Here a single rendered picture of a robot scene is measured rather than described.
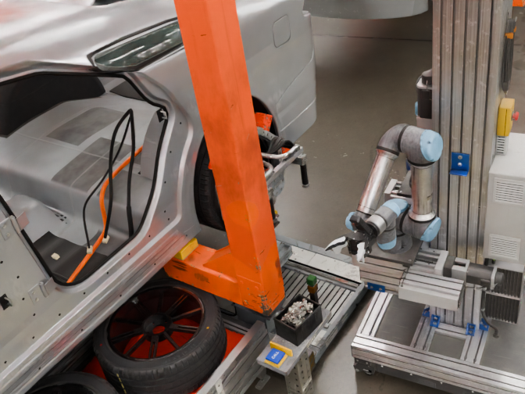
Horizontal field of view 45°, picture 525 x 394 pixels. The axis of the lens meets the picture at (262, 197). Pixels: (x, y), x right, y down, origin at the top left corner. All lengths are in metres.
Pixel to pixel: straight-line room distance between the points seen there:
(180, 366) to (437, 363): 1.24
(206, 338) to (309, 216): 1.70
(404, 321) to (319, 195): 1.58
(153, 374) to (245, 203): 0.95
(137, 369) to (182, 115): 1.22
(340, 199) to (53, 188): 2.08
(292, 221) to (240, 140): 2.04
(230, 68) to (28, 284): 1.17
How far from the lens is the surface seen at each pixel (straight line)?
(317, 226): 4.49
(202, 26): 2.38
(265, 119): 3.49
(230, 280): 3.17
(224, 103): 2.49
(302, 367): 3.26
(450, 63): 2.63
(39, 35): 2.80
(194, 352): 3.14
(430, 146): 2.57
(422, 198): 2.74
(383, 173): 2.65
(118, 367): 3.20
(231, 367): 3.21
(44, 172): 3.81
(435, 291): 2.95
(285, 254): 4.07
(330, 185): 4.87
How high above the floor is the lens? 2.80
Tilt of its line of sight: 35 degrees down
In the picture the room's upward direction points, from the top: 10 degrees counter-clockwise
